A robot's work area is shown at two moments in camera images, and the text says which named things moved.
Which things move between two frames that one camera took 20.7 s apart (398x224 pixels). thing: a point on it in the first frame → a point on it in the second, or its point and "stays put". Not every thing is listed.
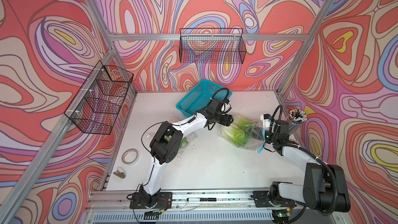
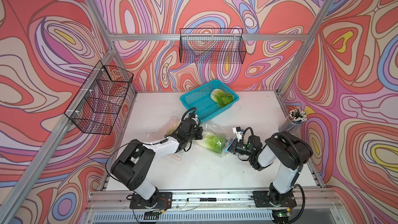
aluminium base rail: (114, 207) stays put
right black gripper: (257, 135) → (232, 147)
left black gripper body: (224, 120) → (196, 135)
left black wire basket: (95, 104) stays put
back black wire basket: (212, 45) stays put
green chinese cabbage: (238, 133) → (215, 142)
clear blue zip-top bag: (244, 133) → (215, 138)
